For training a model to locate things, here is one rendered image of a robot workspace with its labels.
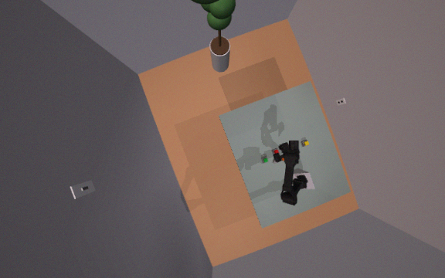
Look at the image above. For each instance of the green button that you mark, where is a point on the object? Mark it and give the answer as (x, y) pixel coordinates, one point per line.
(265, 159)

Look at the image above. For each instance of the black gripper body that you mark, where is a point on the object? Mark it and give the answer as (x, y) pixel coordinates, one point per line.
(277, 157)

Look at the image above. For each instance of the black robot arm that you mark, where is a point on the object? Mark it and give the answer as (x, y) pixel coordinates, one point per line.
(291, 157)

